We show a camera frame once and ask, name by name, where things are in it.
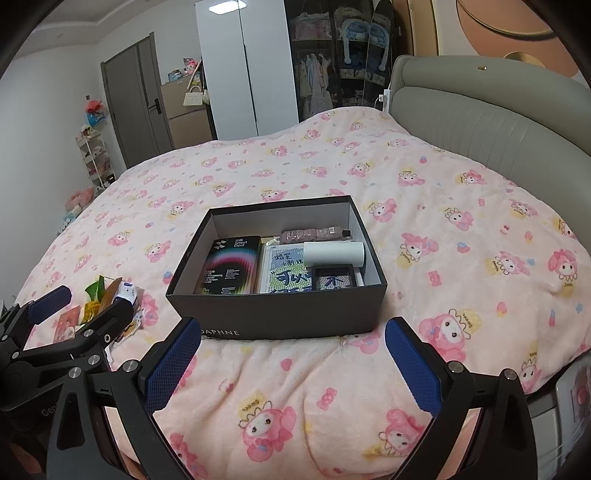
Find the black product box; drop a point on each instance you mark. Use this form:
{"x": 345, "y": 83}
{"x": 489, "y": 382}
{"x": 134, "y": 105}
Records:
{"x": 226, "y": 265}

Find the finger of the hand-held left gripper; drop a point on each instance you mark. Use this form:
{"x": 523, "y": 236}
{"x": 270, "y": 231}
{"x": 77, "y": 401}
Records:
{"x": 46, "y": 305}
{"x": 106, "y": 323}

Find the dark grey shoebox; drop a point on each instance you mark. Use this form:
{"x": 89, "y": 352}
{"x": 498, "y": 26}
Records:
{"x": 277, "y": 318}

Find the open closet with clothes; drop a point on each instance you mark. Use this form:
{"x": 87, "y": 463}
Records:
{"x": 318, "y": 78}

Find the pink plush toy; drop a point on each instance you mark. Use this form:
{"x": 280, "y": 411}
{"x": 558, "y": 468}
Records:
{"x": 81, "y": 199}

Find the pink printed blanket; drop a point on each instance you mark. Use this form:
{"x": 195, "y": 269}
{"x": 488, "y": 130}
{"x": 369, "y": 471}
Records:
{"x": 415, "y": 161}

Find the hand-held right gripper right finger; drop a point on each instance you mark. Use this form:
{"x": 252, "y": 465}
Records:
{"x": 411, "y": 364}

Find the white wet wipes pack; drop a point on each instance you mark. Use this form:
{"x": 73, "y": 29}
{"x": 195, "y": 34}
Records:
{"x": 125, "y": 291}

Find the white wardrobe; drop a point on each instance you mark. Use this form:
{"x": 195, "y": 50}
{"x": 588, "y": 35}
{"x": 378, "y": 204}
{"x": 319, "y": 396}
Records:
{"x": 231, "y": 69}

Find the blue white printed booklet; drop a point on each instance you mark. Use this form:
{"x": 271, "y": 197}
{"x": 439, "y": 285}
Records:
{"x": 281, "y": 277}

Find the white cylindrical bottle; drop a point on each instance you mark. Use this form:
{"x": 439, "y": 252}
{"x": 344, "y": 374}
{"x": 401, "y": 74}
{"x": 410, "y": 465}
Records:
{"x": 332, "y": 256}

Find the white wall charger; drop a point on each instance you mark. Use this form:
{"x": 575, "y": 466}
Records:
{"x": 384, "y": 100}

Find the red blue toy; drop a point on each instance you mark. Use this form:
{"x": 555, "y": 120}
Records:
{"x": 94, "y": 110}

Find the grey door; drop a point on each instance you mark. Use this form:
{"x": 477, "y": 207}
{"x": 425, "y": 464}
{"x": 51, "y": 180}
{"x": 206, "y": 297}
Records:
{"x": 134, "y": 92}

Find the white handbag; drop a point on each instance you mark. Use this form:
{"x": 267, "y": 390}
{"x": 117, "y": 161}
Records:
{"x": 194, "y": 98}

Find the small black framed box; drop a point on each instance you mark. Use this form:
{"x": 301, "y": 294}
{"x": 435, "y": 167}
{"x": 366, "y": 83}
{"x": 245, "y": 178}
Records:
{"x": 332, "y": 279}

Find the grey bed frame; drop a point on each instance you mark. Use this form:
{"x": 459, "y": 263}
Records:
{"x": 563, "y": 406}

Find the brown striped tube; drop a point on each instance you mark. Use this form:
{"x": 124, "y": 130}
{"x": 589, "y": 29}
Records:
{"x": 314, "y": 234}

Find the grey padded headboard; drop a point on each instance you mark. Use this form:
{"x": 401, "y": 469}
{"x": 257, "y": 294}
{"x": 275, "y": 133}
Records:
{"x": 485, "y": 115}

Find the green candy wrapper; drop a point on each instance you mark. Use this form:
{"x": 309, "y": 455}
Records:
{"x": 94, "y": 287}

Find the red photo card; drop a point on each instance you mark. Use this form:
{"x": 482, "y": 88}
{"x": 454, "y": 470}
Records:
{"x": 64, "y": 325}

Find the white shelf rack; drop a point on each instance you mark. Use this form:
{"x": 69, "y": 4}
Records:
{"x": 94, "y": 157}

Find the pink doll toy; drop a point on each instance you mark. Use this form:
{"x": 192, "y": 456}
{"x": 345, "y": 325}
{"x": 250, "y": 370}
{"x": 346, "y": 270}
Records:
{"x": 191, "y": 67}

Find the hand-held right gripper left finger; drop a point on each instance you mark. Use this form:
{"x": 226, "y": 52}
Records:
{"x": 173, "y": 364}

